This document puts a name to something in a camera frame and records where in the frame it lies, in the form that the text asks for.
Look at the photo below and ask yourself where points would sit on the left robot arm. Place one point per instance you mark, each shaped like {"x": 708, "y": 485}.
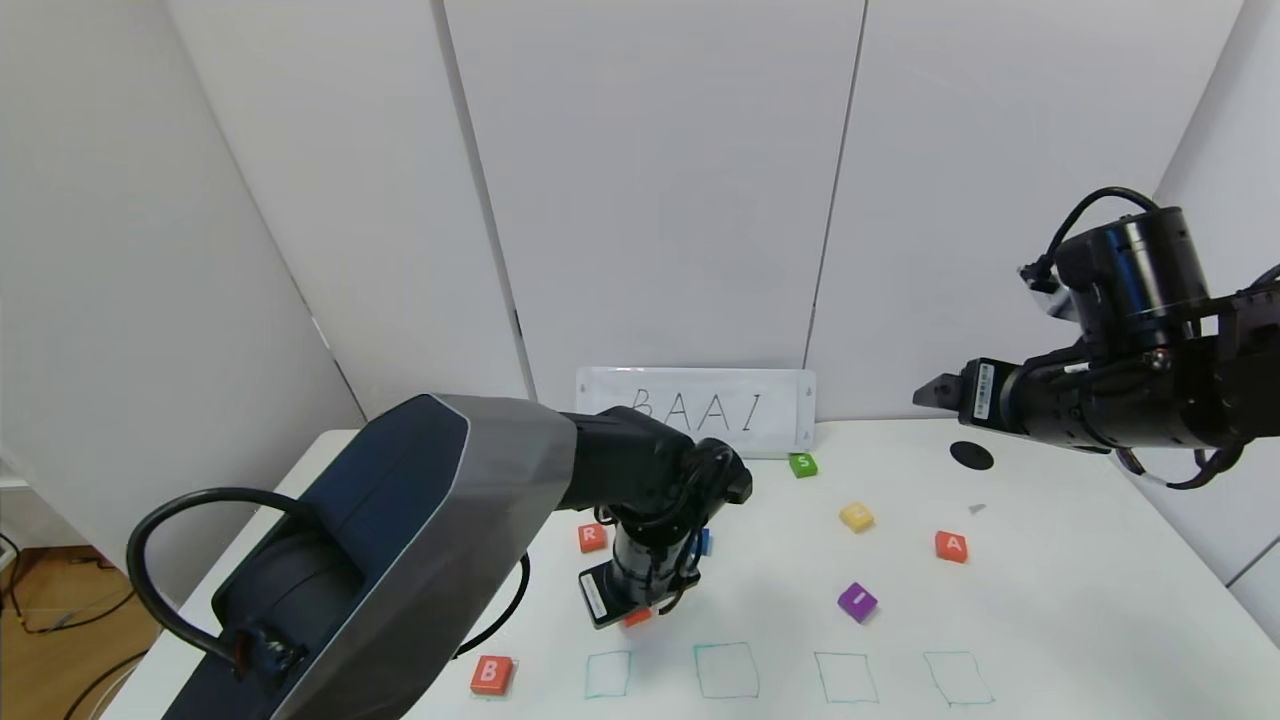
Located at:
{"x": 430, "y": 520}

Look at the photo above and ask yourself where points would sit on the white BAAI sign board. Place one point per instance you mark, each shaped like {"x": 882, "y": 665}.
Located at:
{"x": 780, "y": 410}

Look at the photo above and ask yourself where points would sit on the orange A letter block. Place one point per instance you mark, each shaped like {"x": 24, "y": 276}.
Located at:
{"x": 952, "y": 546}
{"x": 638, "y": 618}

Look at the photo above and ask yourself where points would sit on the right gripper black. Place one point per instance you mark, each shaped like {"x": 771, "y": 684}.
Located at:
{"x": 995, "y": 395}

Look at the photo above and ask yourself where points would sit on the orange R letter block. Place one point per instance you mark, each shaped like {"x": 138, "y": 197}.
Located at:
{"x": 591, "y": 537}

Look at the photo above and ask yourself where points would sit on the purple I letter block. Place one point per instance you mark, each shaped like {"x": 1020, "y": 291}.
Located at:
{"x": 858, "y": 602}

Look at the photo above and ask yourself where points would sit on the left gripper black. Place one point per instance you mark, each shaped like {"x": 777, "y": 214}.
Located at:
{"x": 610, "y": 597}

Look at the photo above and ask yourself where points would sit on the black round table grommet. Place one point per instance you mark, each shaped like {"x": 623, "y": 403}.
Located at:
{"x": 972, "y": 456}

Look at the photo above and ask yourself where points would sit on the green S letter block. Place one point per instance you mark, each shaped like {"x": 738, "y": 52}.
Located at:
{"x": 803, "y": 465}

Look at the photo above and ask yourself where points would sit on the orange B letter block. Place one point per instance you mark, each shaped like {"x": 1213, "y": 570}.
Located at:
{"x": 491, "y": 675}

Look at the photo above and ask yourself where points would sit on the yellow letter block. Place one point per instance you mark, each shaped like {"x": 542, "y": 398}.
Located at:
{"x": 857, "y": 517}

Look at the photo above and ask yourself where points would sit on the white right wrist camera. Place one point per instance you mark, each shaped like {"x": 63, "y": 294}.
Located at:
{"x": 1055, "y": 305}

